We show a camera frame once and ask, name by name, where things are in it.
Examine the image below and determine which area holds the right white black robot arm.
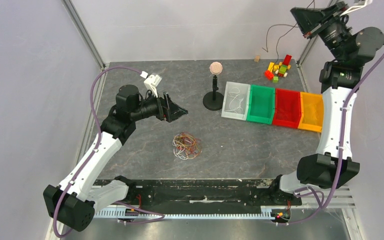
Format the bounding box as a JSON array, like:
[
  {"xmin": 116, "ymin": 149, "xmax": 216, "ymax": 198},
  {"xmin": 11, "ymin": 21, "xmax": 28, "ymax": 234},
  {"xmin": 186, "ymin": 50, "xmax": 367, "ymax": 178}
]
[{"xmin": 268, "ymin": 0, "xmax": 384, "ymax": 204}]

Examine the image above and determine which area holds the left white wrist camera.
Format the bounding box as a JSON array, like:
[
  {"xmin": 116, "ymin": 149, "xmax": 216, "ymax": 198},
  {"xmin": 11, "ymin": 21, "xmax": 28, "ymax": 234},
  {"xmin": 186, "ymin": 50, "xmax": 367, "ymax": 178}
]
[{"xmin": 140, "ymin": 71, "xmax": 162, "ymax": 98}]

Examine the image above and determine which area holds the dark brown wire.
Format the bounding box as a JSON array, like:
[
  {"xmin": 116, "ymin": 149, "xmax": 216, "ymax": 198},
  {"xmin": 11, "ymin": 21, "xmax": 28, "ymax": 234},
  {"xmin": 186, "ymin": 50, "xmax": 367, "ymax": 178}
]
[{"xmin": 262, "ymin": 0, "xmax": 316, "ymax": 60}]

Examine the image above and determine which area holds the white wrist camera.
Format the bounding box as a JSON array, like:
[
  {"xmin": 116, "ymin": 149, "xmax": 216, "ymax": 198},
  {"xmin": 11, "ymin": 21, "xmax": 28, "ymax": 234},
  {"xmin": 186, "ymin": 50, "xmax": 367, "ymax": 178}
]
[
  {"xmin": 140, "ymin": 71, "xmax": 162, "ymax": 98},
  {"xmin": 340, "ymin": 0, "xmax": 373, "ymax": 16}
]

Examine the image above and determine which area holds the red plastic bin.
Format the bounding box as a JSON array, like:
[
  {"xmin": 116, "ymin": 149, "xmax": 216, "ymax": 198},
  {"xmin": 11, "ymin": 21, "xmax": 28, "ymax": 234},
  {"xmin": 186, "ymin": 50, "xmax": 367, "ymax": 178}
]
[{"xmin": 272, "ymin": 88, "xmax": 302, "ymax": 129}]

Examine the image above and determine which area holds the white plastic bin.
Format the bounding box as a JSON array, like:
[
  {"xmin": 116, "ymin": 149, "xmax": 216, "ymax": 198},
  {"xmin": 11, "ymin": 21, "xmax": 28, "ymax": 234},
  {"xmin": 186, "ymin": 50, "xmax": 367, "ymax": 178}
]
[{"xmin": 221, "ymin": 81, "xmax": 251, "ymax": 121}]

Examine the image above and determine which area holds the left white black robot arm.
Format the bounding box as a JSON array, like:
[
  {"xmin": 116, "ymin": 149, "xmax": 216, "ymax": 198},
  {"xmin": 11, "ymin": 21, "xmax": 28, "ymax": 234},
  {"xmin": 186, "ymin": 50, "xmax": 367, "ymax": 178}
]
[{"xmin": 43, "ymin": 84, "xmax": 188, "ymax": 232}]

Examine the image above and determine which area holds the white wire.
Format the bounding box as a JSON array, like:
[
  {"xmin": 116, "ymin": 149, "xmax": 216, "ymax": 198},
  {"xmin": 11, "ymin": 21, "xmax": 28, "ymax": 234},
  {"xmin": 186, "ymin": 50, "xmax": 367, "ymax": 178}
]
[{"xmin": 226, "ymin": 87, "xmax": 247, "ymax": 115}]

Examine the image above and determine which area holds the small wooden cube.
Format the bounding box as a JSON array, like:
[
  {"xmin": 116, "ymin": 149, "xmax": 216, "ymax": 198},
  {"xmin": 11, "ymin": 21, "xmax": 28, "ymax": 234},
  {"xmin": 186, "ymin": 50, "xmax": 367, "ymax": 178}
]
[{"xmin": 254, "ymin": 55, "xmax": 261, "ymax": 63}]

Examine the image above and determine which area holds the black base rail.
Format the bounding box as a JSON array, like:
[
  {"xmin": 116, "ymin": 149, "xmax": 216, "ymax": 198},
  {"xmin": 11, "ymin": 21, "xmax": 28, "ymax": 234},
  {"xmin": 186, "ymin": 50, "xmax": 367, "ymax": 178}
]
[{"xmin": 94, "ymin": 178, "xmax": 304, "ymax": 220}]

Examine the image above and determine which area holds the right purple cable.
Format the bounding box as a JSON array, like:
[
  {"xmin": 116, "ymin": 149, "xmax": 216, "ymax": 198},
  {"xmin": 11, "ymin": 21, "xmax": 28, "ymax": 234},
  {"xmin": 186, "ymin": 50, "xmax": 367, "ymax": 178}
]
[{"xmin": 271, "ymin": 28, "xmax": 384, "ymax": 226}]

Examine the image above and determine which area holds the orange plastic bin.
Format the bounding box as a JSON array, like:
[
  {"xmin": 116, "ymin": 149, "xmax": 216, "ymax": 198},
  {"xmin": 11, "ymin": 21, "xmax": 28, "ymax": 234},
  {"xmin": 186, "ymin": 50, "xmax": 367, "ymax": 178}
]
[{"xmin": 298, "ymin": 92, "xmax": 324, "ymax": 133}]

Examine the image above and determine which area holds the coloured wire bundle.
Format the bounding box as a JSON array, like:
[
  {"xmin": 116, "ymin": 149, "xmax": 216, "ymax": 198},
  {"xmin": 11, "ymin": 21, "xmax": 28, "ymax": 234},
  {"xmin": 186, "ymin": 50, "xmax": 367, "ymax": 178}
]
[{"xmin": 172, "ymin": 131, "xmax": 203, "ymax": 162}]

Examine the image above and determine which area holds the purple cable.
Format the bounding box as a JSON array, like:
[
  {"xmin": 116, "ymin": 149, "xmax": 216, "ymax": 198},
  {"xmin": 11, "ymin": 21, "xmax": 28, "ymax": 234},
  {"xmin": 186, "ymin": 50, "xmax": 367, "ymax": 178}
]
[
  {"xmin": 271, "ymin": 28, "xmax": 384, "ymax": 226},
  {"xmin": 52, "ymin": 65, "xmax": 166, "ymax": 239}
]

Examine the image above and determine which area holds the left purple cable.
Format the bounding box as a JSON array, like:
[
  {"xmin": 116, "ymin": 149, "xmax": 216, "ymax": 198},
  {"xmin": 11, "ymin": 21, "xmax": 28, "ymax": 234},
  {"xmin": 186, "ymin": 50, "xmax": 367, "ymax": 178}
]
[{"xmin": 52, "ymin": 65, "xmax": 166, "ymax": 239}]

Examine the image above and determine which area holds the pile of coloured toy blocks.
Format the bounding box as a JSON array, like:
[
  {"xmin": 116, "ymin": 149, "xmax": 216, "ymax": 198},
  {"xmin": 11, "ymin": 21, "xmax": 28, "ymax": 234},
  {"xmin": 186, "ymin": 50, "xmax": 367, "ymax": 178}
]
[{"xmin": 263, "ymin": 54, "xmax": 292, "ymax": 83}]

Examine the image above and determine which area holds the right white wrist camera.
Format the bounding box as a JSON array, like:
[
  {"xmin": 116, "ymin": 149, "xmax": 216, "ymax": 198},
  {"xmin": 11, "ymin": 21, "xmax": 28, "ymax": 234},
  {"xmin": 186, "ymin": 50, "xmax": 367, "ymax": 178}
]
[{"xmin": 340, "ymin": 0, "xmax": 373, "ymax": 16}]

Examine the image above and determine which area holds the black stand with pink ball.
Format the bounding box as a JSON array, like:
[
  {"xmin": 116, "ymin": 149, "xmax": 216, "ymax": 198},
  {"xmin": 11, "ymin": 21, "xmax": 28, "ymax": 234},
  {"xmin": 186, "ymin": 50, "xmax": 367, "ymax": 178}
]
[{"xmin": 202, "ymin": 61, "xmax": 224, "ymax": 111}]

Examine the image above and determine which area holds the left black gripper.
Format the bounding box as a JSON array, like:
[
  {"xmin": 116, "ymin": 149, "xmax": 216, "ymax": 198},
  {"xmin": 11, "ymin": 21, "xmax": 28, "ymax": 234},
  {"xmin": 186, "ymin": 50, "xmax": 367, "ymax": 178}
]
[{"xmin": 130, "ymin": 88, "xmax": 188, "ymax": 123}]

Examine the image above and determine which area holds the green plastic bin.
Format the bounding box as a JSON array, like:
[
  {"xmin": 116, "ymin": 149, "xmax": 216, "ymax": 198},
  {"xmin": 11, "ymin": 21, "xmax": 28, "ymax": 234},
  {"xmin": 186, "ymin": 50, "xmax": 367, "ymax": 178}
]
[{"xmin": 246, "ymin": 84, "xmax": 275, "ymax": 125}]

